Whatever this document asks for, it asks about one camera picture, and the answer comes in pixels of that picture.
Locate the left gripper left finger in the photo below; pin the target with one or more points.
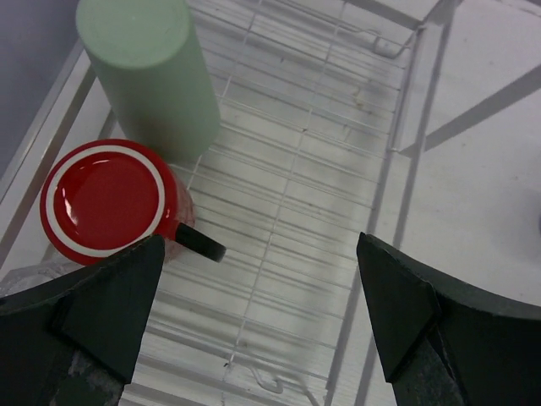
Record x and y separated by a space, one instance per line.
75 340

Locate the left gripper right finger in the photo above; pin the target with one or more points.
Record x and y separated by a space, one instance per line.
442 341

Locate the red cup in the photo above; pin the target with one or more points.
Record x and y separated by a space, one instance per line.
108 194

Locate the green cup shelf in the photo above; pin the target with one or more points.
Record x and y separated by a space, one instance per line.
148 59

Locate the white wire dish rack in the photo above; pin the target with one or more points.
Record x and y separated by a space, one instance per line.
416 121

